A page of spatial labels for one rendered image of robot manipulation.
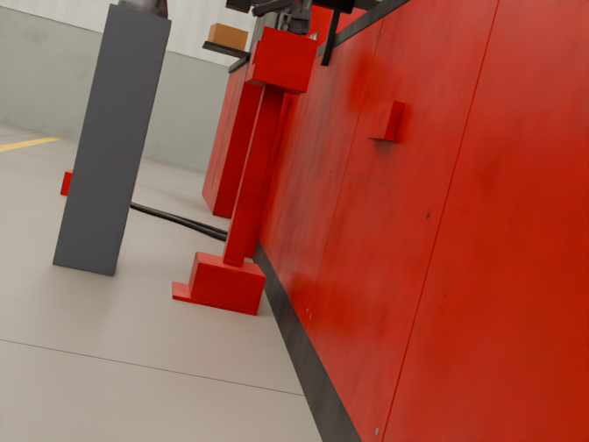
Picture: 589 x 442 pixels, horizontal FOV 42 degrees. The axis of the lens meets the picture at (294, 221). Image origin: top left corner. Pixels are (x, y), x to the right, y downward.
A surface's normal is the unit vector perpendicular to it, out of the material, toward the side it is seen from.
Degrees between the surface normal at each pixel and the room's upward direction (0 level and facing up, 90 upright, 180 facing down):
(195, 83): 90
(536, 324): 90
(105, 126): 90
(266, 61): 90
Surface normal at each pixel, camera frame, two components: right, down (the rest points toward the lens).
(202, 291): 0.16, 0.13
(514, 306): -0.96, -0.22
